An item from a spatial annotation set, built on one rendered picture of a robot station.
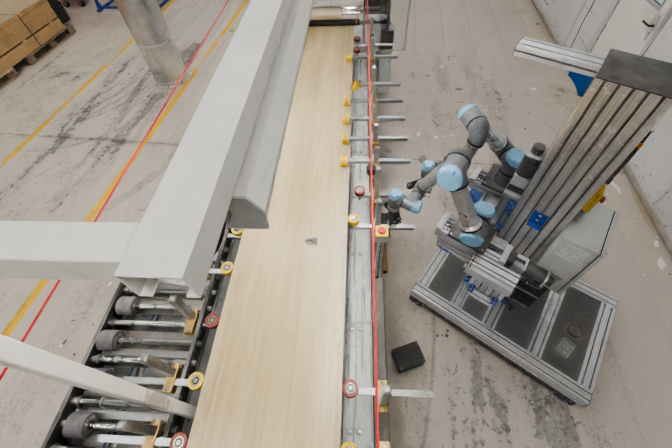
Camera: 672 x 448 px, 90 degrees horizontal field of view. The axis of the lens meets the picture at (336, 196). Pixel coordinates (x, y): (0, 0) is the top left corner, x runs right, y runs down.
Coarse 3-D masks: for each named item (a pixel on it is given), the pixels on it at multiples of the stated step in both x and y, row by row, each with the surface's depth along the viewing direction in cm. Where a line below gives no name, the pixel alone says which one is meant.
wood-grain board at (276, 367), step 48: (336, 48) 369; (336, 96) 313; (288, 144) 274; (336, 144) 272; (288, 192) 242; (336, 192) 240; (288, 240) 217; (336, 240) 215; (240, 288) 197; (288, 288) 196; (336, 288) 195; (240, 336) 180; (288, 336) 179; (336, 336) 178; (240, 384) 166; (288, 384) 165; (336, 384) 164; (192, 432) 154; (240, 432) 153; (288, 432) 152; (336, 432) 152
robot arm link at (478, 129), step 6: (474, 120) 183; (480, 120) 182; (486, 120) 182; (468, 126) 186; (474, 126) 183; (480, 126) 181; (486, 126) 181; (468, 132) 188; (474, 132) 183; (480, 132) 182; (486, 132) 182; (468, 138) 188; (474, 138) 184; (480, 138) 183; (486, 138) 184; (468, 144) 189; (474, 144) 185; (480, 144) 185; (468, 150) 191; (474, 150) 189
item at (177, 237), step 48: (288, 0) 78; (240, 48) 60; (240, 96) 50; (192, 144) 44; (240, 144) 47; (192, 192) 39; (0, 240) 36; (48, 240) 36; (96, 240) 35; (144, 240) 35; (192, 240) 35; (144, 288) 37; (192, 288) 34; (0, 336) 77; (96, 384) 105
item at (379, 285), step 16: (368, 80) 362; (368, 96) 344; (368, 112) 328; (368, 128) 313; (368, 144) 306; (384, 320) 202; (384, 336) 196; (384, 352) 190; (384, 368) 185; (384, 416) 171; (384, 432) 167
